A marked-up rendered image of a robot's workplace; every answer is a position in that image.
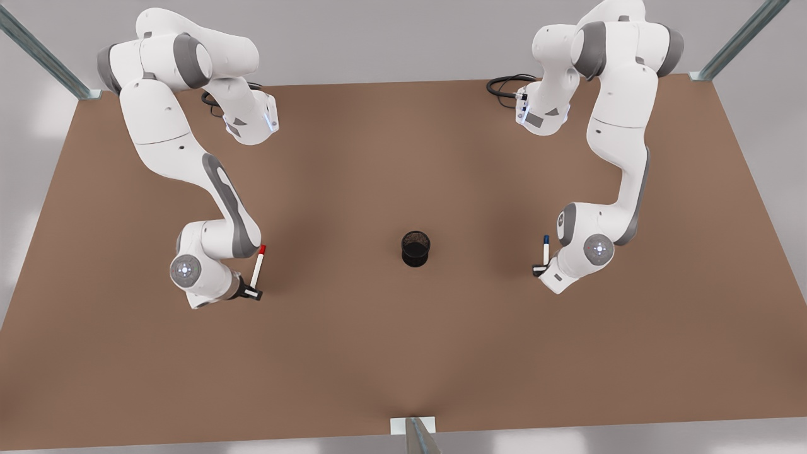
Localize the white marker with red cap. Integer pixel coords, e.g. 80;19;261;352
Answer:
250;245;267;291

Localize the black mesh pen holder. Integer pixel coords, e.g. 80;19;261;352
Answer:
401;230;432;268

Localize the black cable loop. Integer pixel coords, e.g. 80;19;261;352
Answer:
201;82;264;119
486;74;538;110

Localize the silver frame post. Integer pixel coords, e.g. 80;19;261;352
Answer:
0;5;102;101
688;0;791;82
390;416;443;454

